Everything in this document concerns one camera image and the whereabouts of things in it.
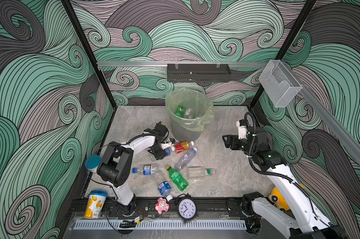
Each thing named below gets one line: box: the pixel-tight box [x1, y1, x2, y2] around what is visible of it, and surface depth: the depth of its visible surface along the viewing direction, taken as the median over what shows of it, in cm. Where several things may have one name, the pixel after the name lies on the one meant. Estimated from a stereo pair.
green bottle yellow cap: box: [175, 104, 186, 118], surface depth 100 cm
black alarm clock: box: [175, 192, 199, 224], surface depth 73 cm
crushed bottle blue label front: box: [157, 181, 174, 202], surface depth 76 cm
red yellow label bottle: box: [173, 140, 195, 154], surface depth 93 cm
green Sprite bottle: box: [166, 165, 189, 192], surface depth 81 cm
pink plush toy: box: [154, 197, 170, 215], surface depth 73 cm
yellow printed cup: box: [84, 189, 108, 219], surface depth 71 cm
